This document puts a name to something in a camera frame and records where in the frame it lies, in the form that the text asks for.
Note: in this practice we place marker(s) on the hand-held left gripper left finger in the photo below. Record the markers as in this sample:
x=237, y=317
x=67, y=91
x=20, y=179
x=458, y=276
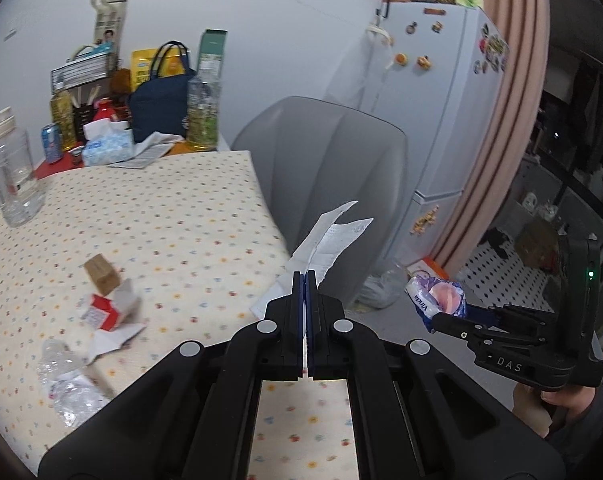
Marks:
x=299, y=310

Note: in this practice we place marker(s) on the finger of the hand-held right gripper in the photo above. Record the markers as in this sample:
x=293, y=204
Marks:
x=486, y=315
x=461, y=332

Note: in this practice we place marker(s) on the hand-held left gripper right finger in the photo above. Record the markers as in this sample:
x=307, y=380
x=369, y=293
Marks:
x=313, y=310

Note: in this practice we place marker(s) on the blue tissue packet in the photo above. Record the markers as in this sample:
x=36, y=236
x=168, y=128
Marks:
x=439, y=300

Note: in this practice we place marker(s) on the printed paper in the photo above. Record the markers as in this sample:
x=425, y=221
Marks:
x=331, y=245

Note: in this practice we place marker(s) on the clear plastic bag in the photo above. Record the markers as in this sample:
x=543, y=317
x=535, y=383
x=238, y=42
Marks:
x=384, y=287

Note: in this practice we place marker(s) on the torn red white carton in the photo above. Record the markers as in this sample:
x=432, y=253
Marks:
x=99, y=317

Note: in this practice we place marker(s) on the small brown cardboard box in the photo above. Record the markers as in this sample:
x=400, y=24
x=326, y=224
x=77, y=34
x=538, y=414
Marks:
x=101, y=272

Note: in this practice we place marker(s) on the crushed clear plastic bottle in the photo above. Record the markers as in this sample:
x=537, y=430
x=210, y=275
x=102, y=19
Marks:
x=69, y=385

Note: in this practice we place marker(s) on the person's right forearm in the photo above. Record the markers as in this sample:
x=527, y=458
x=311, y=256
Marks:
x=581, y=440

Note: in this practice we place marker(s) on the person's right hand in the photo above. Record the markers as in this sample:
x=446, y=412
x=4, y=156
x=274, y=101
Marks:
x=531, y=405

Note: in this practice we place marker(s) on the orange white box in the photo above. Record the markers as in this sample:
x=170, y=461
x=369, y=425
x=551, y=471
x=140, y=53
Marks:
x=426, y=267

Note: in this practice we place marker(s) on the gold cluster magnet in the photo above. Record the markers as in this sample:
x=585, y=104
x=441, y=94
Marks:
x=424, y=221

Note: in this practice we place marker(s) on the grey chair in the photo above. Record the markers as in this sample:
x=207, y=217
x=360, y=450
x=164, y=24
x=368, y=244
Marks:
x=331, y=160

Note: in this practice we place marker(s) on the floral tablecloth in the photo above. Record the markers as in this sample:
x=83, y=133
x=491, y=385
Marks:
x=156, y=220

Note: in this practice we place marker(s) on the dark storage shelf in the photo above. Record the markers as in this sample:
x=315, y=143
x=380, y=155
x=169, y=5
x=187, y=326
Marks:
x=571, y=160

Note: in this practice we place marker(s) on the pink curtain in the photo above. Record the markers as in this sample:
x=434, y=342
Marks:
x=501, y=135

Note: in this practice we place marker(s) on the white refrigerator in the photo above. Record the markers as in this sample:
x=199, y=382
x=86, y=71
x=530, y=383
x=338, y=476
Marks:
x=441, y=125

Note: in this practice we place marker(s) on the green tea bottle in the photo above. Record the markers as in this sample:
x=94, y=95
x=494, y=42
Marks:
x=203, y=120

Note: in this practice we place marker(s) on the folded white leaflet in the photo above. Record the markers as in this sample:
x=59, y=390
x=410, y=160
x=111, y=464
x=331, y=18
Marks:
x=141, y=152

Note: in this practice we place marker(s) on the white hanging cloth bag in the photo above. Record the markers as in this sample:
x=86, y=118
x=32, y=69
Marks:
x=366, y=75

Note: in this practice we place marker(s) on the navy lunch bag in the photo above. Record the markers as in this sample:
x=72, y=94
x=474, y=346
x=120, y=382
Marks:
x=159, y=105

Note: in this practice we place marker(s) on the blue tissue box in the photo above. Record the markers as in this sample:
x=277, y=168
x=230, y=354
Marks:
x=106, y=147

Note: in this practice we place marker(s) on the yellow figure magnet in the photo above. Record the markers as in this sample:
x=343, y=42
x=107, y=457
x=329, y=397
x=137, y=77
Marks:
x=424, y=62

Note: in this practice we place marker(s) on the group of colourful fridge magnets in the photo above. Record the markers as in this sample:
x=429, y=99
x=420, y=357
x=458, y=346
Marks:
x=491, y=50

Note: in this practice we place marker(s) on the orange round magnet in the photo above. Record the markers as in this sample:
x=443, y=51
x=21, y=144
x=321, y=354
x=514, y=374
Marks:
x=400, y=58

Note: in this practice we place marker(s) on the green carton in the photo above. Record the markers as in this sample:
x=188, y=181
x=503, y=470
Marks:
x=211, y=55

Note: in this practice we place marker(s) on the red bottle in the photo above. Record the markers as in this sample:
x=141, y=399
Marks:
x=103, y=110

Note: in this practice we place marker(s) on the yellow snack packet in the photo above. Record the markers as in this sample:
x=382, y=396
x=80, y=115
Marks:
x=141, y=67

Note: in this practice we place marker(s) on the brown plush toy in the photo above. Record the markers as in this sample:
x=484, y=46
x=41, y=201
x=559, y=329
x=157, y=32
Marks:
x=120, y=82

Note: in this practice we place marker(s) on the black utensil holder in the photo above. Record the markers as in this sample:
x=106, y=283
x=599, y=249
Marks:
x=84, y=115

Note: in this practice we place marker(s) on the blue drink can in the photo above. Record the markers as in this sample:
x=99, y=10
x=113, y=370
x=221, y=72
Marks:
x=52, y=144

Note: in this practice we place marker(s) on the yellow oil bottle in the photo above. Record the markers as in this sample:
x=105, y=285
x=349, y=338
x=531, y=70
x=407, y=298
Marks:
x=63, y=120

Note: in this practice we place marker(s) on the large clear water jug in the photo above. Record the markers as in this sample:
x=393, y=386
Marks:
x=14, y=180

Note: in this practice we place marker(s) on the printed white paper bag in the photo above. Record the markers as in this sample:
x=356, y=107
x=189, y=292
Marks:
x=109, y=20

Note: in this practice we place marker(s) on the white wall switch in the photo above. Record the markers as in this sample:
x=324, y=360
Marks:
x=11, y=33

